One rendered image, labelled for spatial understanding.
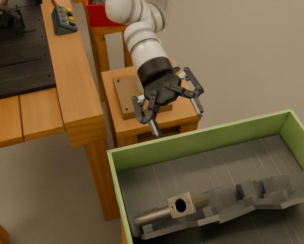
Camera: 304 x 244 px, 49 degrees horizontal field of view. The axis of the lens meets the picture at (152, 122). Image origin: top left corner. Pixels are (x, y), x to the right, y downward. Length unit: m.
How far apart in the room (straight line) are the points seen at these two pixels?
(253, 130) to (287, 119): 0.12
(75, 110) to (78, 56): 0.28
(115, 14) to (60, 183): 1.47
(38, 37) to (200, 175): 0.90
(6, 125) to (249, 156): 0.84
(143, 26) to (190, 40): 2.19
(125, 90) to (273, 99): 1.52
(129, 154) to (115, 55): 1.82
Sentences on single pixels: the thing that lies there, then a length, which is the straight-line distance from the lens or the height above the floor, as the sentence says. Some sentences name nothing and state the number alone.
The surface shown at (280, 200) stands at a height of 1.13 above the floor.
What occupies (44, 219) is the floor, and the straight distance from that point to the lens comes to 2.02.
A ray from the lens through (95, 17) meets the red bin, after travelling 1.69.
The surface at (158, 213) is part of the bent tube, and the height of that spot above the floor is 1.00.
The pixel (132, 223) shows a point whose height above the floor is 0.96.
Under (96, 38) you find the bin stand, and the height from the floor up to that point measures 0.76.
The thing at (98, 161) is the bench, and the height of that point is 0.61.
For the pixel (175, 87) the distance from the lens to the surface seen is 0.68.
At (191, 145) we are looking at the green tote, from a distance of 1.09.
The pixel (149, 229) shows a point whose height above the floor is 0.97.
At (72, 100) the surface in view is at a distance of 1.23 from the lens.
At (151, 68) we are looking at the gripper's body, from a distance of 0.69.
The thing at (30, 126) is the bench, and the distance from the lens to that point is 1.22.
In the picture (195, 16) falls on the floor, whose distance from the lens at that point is 3.22.
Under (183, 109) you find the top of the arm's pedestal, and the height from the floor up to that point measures 0.85.
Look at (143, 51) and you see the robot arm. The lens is 0.71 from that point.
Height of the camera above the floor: 1.79
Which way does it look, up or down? 52 degrees down
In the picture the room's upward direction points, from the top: straight up
